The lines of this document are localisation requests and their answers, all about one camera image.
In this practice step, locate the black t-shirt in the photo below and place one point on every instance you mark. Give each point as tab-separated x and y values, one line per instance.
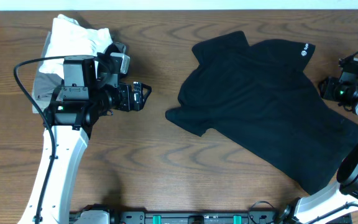
259	97

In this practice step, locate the grey folded garment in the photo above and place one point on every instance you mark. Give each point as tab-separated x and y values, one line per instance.
43	87

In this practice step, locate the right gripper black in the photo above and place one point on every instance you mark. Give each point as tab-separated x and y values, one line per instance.
327	91

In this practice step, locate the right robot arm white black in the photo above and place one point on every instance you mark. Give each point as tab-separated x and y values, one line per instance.
340	198

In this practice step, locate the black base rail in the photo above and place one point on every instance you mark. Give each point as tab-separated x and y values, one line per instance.
197	217

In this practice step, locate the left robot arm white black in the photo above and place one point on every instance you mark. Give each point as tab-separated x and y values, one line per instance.
91	88

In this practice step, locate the white folded garment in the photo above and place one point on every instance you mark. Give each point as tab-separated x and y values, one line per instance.
67	38

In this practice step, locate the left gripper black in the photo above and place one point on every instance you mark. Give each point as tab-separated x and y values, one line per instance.
137	103

